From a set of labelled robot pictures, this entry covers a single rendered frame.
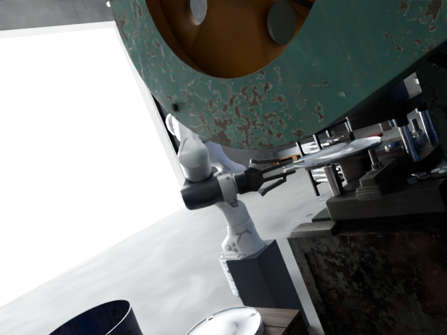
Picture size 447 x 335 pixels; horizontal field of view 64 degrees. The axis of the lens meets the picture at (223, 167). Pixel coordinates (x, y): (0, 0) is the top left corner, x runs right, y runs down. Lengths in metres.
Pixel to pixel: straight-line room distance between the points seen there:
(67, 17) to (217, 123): 5.44
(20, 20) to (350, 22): 5.52
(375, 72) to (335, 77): 0.07
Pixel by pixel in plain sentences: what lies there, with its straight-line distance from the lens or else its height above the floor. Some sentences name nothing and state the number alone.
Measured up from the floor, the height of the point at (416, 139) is 0.77.
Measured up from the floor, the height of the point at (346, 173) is 0.73.
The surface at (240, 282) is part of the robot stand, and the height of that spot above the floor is 0.34.
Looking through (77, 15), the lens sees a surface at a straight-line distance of 6.27.
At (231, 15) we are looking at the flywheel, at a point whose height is 1.23.
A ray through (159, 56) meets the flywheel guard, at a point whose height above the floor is 1.23.
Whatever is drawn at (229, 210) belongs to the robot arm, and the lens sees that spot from 1.59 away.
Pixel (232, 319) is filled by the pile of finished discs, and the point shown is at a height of 0.38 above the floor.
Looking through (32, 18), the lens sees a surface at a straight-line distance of 6.01.
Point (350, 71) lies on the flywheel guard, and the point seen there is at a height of 1.01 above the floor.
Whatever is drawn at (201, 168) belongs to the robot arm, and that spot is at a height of 0.91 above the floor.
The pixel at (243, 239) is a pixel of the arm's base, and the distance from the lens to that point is 1.62.
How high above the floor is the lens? 0.99
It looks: 5 degrees down
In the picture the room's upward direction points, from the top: 22 degrees counter-clockwise
